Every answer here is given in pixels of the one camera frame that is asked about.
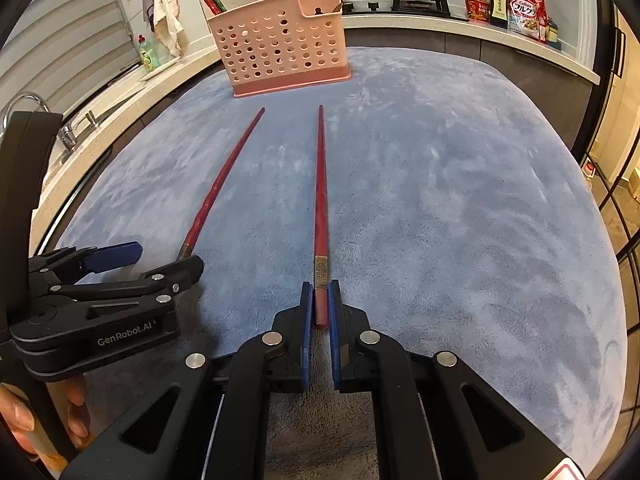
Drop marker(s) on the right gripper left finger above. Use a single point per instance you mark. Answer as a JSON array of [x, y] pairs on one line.
[[208, 418]]

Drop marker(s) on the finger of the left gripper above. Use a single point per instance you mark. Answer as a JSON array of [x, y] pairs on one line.
[[168, 280], [69, 265]]

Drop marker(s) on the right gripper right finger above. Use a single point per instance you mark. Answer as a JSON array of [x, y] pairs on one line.
[[435, 417]]

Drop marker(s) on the dark red faceted chopstick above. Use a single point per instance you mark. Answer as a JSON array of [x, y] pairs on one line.
[[189, 242]]

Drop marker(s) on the bright red chopstick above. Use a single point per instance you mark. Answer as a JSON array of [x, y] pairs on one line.
[[212, 7]]

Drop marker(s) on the person's left hand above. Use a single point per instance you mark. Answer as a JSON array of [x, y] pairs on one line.
[[50, 422]]

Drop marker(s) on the chrome sink faucet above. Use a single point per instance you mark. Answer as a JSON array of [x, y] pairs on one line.
[[33, 133]]

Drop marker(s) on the white tray on counter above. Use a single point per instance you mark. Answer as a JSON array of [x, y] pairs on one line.
[[160, 69]]

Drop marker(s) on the green dish soap bottle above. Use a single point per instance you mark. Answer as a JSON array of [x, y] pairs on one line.
[[148, 55]]

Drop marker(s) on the grey-blue plush table mat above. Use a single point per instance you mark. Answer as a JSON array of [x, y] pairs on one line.
[[458, 220]]

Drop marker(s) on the pink perforated utensil holder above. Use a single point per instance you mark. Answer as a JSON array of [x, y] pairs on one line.
[[273, 45]]

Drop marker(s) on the hanging white towel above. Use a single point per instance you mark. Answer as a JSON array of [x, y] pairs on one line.
[[167, 26]]

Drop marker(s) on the purple hanging cloth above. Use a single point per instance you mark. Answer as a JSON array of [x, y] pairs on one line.
[[148, 12]]

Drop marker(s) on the black gas stove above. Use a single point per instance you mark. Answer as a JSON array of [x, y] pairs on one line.
[[437, 8]]

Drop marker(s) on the small green box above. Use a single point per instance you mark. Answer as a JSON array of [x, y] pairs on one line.
[[552, 35]]

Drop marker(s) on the red snack packet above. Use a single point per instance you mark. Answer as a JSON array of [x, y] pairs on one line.
[[477, 10]]

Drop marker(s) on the cereal bag red white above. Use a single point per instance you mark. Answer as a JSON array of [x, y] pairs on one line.
[[528, 18]]

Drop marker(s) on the dark soy sauce bottle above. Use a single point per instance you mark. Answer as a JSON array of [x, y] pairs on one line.
[[498, 13]]

